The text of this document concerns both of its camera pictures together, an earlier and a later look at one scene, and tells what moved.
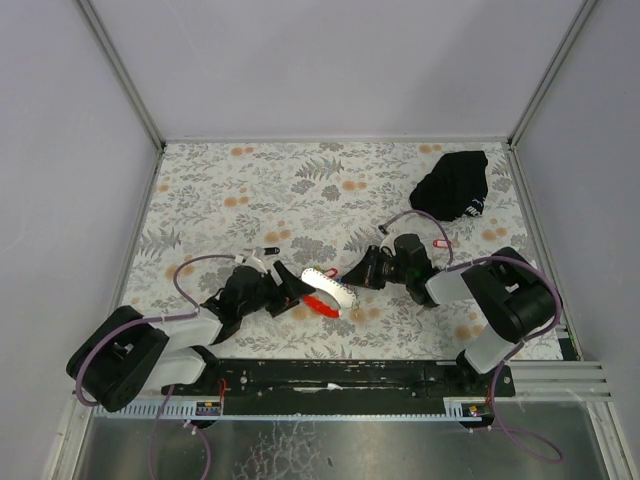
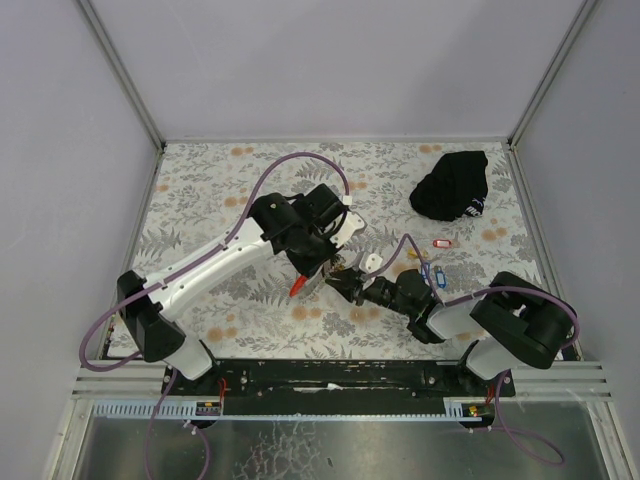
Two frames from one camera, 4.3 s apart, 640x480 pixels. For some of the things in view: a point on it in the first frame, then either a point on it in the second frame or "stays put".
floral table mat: x=326 y=206 stays put
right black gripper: x=375 y=268 → x=357 y=288
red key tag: x=441 y=243 stays put
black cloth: x=455 y=188 stays put
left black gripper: x=275 y=292 → x=310 y=267
